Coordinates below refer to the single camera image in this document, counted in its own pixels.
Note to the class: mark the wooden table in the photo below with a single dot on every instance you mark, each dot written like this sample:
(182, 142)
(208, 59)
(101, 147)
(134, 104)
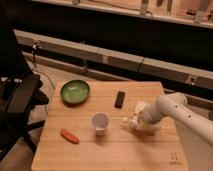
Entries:
(117, 150)

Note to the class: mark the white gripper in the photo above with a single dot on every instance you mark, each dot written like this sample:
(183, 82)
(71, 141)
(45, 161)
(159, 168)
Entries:
(150, 116)

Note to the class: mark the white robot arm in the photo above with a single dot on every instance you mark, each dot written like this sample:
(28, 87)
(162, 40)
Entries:
(173, 105)

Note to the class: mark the black rectangular block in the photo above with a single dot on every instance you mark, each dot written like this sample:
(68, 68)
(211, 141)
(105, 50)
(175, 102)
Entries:
(119, 99)

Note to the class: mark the green ceramic bowl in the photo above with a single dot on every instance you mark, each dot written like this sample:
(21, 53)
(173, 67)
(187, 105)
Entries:
(75, 91)

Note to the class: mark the orange carrot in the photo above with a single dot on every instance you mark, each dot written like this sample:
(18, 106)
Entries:
(69, 137)

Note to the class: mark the black office chair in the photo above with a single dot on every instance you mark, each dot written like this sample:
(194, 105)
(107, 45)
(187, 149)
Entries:
(19, 92)

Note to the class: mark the white sponge block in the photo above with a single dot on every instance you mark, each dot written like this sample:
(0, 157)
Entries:
(140, 106)

